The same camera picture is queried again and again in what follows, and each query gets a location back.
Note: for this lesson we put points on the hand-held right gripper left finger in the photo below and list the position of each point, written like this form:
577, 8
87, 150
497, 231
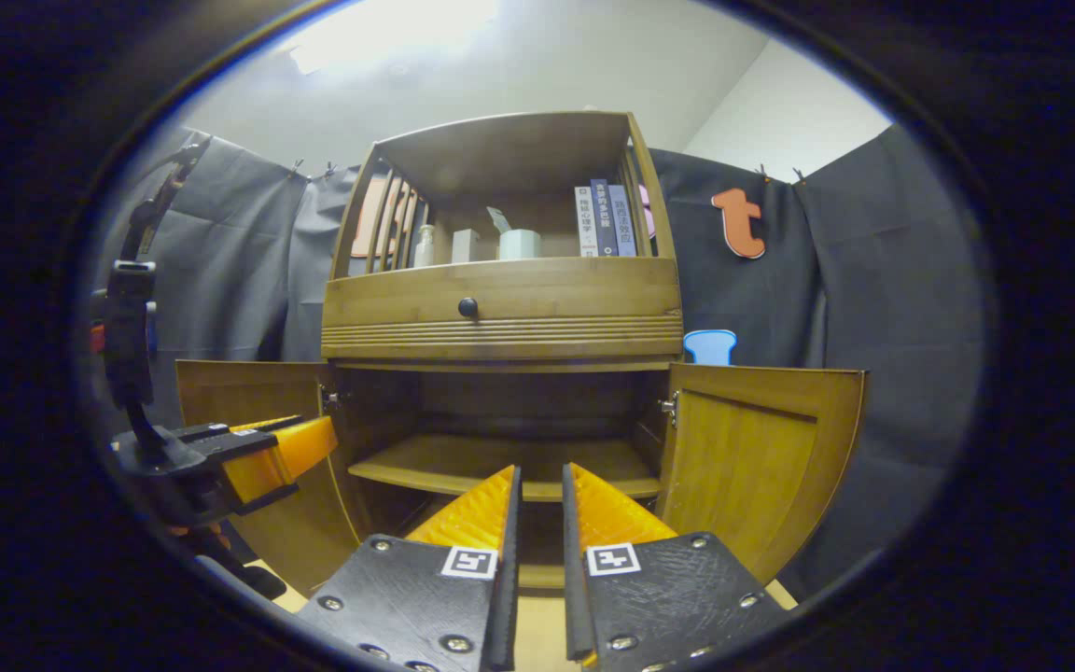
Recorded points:
506, 597

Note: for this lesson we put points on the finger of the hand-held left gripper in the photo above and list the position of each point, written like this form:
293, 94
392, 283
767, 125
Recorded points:
267, 467
220, 429

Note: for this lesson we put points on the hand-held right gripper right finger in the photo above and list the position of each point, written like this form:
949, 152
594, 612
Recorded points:
575, 597

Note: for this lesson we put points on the wooden cabinet door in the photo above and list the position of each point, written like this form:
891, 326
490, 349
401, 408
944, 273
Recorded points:
752, 467
248, 387

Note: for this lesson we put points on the wooden double-door shoe cabinet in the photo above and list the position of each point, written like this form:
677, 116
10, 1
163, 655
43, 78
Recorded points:
547, 299

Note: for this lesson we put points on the metal door hinge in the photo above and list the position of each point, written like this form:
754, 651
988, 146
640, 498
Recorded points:
669, 407
330, 399

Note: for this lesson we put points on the wooden inner shelf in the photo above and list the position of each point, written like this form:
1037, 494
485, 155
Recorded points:
425, 462

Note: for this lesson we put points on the black round drawer knob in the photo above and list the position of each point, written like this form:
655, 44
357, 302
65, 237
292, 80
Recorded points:
468, 307

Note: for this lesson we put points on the small white bottle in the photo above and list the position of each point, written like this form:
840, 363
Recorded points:
425, 247

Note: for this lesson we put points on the small grey box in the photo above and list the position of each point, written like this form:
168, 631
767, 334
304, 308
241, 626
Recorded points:
464, 245

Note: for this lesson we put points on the white square cup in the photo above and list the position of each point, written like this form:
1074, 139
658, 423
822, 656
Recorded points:
520, 244

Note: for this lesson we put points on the pale folded card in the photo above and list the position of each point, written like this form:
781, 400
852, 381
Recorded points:
497, 219

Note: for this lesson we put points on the light blue book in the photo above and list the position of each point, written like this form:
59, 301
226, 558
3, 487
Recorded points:
622, 222

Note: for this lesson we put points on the black backdrop cloth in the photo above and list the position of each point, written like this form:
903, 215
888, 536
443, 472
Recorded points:
901, 327

